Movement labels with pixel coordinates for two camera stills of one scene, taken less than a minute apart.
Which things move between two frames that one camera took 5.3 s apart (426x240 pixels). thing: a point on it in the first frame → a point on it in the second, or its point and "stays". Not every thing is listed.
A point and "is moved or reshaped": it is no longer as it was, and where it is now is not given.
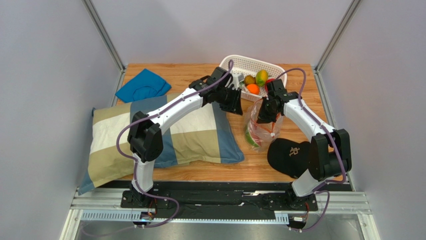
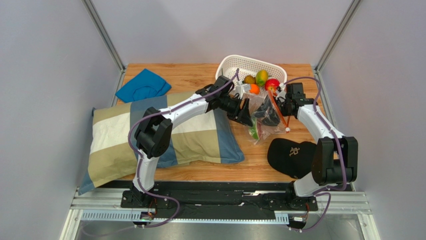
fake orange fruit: (253, 88) stays
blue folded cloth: (145, 84) stays
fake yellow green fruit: (261, 77) stays
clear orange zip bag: (260, 136) is moved or reshaped
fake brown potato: (249, 79) stays
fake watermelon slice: (253, 138) → (255, 131)
